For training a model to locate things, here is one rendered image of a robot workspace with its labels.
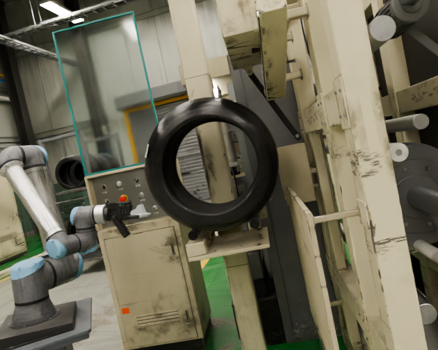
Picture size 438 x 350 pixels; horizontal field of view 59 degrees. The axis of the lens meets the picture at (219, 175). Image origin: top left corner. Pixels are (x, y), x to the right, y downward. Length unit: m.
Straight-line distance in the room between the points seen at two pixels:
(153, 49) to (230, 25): 10.51
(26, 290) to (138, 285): 0.85
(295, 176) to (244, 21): 0.85
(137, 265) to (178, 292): 0.32
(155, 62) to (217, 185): 9.97
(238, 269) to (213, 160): 0.60
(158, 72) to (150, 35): 1.10
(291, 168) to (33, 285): 1.35
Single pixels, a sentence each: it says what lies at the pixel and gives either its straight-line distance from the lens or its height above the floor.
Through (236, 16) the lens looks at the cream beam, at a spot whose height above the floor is 1.70.
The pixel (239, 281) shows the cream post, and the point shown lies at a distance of 2.17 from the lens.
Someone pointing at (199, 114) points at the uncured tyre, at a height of 1.41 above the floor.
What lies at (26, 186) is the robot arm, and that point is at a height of 1.27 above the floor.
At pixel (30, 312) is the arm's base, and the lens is 2.06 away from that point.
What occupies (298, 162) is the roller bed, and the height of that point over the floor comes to 1.10.
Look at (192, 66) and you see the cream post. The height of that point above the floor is 1.71.
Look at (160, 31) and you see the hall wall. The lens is 12.01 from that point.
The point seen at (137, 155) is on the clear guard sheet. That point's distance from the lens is 2.54.
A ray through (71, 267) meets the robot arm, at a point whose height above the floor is 0.83.
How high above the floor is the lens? 1.23
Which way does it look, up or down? 3 degrees down
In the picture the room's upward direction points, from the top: 12 degrees counter-clockwise
